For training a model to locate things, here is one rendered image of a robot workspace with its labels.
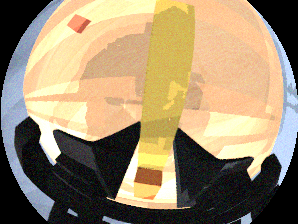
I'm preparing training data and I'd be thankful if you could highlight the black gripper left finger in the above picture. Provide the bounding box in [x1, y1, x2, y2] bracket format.
[53, 121, 141, 200]

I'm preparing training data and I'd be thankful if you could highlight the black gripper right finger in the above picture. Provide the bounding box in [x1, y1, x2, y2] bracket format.
[173, 128, 254, 208]

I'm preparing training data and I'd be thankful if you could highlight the yellow bar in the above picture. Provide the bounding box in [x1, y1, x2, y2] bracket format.
[133, 0, 196, 200]

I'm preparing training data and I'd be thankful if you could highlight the orange rectangular bar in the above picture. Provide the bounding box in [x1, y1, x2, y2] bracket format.
[67, 14, 90, 34]

